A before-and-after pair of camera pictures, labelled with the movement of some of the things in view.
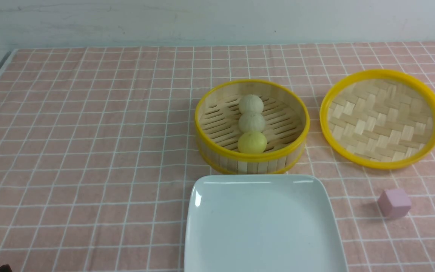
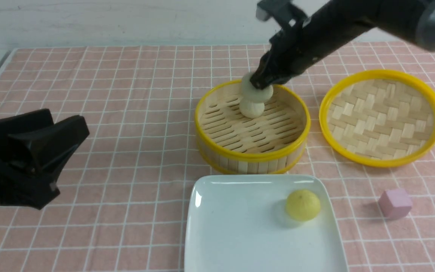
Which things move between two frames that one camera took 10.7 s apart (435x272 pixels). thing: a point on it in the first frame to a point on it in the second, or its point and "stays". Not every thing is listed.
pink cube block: [394, 203] stays
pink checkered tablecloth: [85, 156] stays
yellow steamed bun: [252, 142] to [303, 205]
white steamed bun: [251, 104] stays
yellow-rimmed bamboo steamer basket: [251, 127] stays
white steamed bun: [252, 122] to [250, 92]
